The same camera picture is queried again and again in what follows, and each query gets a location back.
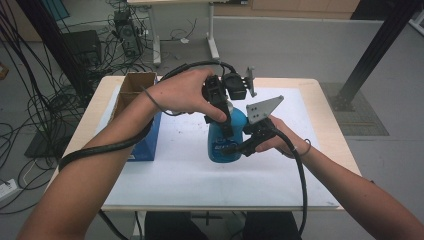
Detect white power strip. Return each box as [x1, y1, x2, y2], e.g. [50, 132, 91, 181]
[0, 178, 18, 202]

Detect right wrist black strap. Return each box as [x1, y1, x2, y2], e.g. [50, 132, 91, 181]
[283, 138, 313, 158]

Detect white table mat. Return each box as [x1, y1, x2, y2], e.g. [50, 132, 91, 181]
[94, 85, 340, 208]

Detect blue bottle with white cap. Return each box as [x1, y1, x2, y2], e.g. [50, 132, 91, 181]
[207, 106, 249, 164]

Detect black computer tower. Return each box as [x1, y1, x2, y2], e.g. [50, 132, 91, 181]
[113, 9, 145, 58]

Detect person's left hand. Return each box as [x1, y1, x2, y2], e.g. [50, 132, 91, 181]
[145, 68, 228, 124]

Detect tangle of black floor cables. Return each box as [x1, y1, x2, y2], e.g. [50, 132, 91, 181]
[0, 0, 158, 214]

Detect black equipment case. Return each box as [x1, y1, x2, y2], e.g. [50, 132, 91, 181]
[61, 29, 103, 68]

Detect blue cardboard box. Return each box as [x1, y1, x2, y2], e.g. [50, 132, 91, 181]
[109, 71, 163, 163]

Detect wrist black strap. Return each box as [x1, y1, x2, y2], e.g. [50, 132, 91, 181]
[142, 86, 183, 118]
[283, 138, 313, 158]

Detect white desk frame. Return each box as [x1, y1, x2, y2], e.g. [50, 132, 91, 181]
[126, 0, 222, 66]

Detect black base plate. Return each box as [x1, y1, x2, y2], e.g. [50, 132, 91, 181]
[23, 119, 79, 160]

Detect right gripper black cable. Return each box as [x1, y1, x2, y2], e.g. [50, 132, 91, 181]
[271, 128, 309, 237]

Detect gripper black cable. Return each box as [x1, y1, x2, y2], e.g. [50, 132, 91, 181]
[58, 59, 239, 240]
[271, 128, 309, 237]

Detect black metal post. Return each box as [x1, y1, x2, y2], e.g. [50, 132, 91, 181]
[16, 0, 95, 98]
[333, 0, 424, 112]

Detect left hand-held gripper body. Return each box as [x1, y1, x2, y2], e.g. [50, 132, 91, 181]
[201, 65, 258, 110]

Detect person's right hand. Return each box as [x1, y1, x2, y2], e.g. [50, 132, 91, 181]
[253, 114, 313, 160]

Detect left wrist black strap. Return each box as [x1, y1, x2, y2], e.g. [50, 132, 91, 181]
[142, 86, 183, 118]

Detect wooden cabinet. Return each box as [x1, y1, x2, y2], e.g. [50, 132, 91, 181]
[213, 0, 362, 20]

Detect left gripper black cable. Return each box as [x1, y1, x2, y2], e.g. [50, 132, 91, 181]
[58, 59, 239, 240]

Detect person's right leg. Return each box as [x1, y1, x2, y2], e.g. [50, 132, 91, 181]
[242, 211, 302, 240]

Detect white table leg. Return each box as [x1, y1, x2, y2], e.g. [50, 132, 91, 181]
[133, 210, 148, 240]

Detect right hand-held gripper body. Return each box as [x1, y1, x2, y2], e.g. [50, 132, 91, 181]
[241, 95, 285, 149]

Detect teal panel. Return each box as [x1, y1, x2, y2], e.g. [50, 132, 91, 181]
[41, 0, 71, 22]

